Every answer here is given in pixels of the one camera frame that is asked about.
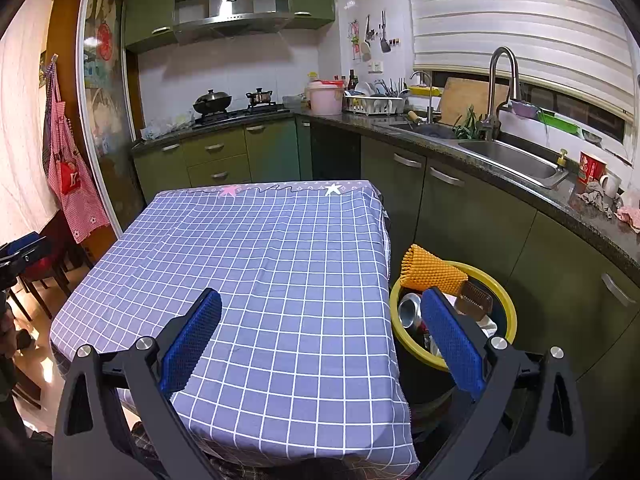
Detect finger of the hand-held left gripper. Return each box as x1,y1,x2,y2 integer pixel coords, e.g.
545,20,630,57
0,231,53,291

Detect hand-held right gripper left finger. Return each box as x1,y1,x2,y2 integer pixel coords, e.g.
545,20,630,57
52,287,223,480

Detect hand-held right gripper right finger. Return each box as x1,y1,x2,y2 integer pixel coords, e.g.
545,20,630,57
417,287,588,480

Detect red soda can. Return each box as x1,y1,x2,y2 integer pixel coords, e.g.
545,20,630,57
397,292,426,330

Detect yellow rimmed trash bin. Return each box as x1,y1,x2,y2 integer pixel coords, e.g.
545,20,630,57
389,260,518,406

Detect orange knitted cloth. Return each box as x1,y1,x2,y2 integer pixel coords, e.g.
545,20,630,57
400,244,469,297

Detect dark wooden chair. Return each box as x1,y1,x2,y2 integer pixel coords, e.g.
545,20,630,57
15,210,96,321

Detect red checked apron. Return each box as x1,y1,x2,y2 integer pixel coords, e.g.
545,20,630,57
42,55,111,243

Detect blue checked tablecloth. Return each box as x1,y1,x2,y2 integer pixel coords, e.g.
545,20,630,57
50,180,421,476

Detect plaid pants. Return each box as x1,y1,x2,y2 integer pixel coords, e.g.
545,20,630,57
117,420,416,480

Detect green lower cabinets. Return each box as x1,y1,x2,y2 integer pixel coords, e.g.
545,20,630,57
131,117,640,461

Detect green cabinets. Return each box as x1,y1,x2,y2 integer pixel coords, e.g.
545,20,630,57
131,117,640,461
122,0,336,53

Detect dark stone countertop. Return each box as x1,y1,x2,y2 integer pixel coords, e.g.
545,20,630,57
131,110,640,281

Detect steel sink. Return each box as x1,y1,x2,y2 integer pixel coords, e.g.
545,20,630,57
390,120,571,191

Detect sliding glass door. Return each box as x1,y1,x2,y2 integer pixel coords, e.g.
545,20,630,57
75,0,151,241

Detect grey rag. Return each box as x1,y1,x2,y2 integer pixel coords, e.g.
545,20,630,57
575,180,613,218

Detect pink cloth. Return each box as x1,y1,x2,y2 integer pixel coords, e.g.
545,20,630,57
615,205,640,233

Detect green leafy vegetable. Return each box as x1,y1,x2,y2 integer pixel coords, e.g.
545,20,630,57
452,105,483,140

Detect white mug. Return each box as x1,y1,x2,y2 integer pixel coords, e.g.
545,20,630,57
599,171,623,198

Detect black dishwasher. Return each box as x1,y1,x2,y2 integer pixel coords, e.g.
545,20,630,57
309,122,362,183

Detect black gas stove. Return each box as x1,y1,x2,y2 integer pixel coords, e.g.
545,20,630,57
191,104,291,128

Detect black wok with lid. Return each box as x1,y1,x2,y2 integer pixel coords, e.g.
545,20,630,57
192,89,233,115

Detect small steel faucet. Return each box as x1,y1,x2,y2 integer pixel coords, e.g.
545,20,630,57
410,71,435,123

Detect wooden cutting board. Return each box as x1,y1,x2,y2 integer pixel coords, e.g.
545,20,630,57
439,77,511,128

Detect green plastic tray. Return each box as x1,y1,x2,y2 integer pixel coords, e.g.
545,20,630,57
537,110,583,136

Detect white dish rack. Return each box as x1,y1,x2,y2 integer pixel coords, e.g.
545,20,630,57
342,77,408,117

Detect tall steel faucet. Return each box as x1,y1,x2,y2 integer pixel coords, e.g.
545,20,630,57
480,46,523,141

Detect pink plastic container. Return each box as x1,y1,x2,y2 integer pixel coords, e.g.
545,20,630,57
305,80,345,116

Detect green upper cabinets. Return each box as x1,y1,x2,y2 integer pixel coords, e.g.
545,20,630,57
122,0,336,53

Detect steel range hood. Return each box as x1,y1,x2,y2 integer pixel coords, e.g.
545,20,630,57
172,0,296,43

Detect white window blind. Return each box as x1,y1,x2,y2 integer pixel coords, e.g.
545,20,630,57
405,0,636,116

